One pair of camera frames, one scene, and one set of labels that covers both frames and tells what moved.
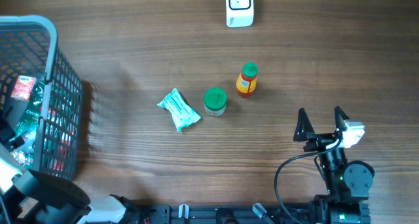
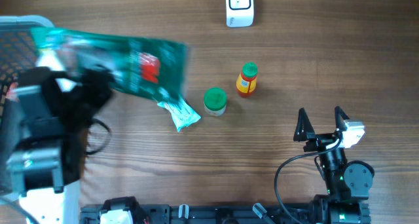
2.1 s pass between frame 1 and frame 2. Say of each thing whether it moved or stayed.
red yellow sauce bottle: stayed
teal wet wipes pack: stayed
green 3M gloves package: moved
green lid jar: stayed
